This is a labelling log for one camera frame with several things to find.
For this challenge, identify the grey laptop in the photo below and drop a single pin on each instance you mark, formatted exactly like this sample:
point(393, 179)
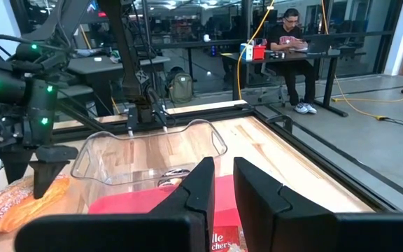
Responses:
point(318, 45)

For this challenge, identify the black aluminium table frame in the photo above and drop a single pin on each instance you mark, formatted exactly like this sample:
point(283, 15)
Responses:
point(327, 155)

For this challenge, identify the red box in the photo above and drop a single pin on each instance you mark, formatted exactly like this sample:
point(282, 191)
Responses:
point(259, 53)

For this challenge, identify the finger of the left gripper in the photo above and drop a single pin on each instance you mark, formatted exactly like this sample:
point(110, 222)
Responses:
point(49, 175)
point(16, 164)

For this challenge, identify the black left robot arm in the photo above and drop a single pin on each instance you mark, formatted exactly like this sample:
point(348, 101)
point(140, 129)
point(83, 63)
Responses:
point(131, 70)

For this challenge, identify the clear plastic bin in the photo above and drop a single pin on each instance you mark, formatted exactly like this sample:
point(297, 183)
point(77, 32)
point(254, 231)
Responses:
point(135, 154)

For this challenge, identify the blue white box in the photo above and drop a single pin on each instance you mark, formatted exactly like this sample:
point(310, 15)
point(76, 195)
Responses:
point(247, 52)

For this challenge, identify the sugared bread pastry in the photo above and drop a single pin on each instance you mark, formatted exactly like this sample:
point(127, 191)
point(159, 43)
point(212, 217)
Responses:
point(16, 210)

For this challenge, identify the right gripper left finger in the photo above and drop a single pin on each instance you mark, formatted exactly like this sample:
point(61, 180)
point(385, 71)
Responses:
point(173, 231)

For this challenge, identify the black curved frame hook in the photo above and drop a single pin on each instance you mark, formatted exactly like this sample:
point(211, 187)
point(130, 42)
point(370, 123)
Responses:
point(289, 124)

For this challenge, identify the person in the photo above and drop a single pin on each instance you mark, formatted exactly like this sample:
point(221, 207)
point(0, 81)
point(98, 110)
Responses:
point(285, 38)

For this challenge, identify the person's white sneaker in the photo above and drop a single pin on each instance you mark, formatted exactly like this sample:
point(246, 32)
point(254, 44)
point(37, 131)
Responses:
point(301, 108)
point(311, 108)

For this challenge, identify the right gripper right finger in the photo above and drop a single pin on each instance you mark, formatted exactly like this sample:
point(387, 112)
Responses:
point(292, 227)

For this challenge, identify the pink plastic bin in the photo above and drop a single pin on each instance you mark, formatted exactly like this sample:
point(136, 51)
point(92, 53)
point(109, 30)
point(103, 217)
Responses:
point(135, 203)

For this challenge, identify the chocolate frosted donut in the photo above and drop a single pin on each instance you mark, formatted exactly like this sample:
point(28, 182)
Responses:
point(173, 173)

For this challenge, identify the red snack packet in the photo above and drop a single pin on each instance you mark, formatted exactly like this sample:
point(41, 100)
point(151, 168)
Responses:
point(226, 241)

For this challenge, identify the black office desk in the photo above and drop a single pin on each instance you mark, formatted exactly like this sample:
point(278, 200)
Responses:
point(292, 56)

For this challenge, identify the green backpack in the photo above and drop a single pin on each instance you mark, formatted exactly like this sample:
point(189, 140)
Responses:
point(180, 89)

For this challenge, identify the grey table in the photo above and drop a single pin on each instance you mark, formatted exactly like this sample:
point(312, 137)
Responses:
point(117, 64)

